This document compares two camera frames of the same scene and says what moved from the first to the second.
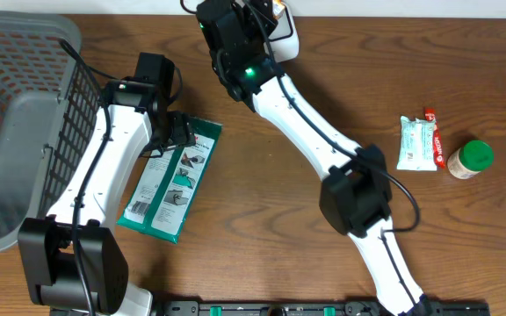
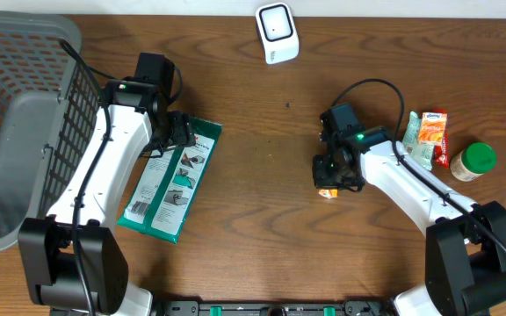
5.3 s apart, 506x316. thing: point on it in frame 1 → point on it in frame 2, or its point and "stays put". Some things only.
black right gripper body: (260, 25) → (329, 175)
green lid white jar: (471, 159) stays put
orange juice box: (278, 8) → (432, 128)
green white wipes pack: (169, 184) stays put
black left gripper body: (179, 132) stays put
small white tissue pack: (416, 145) stays put
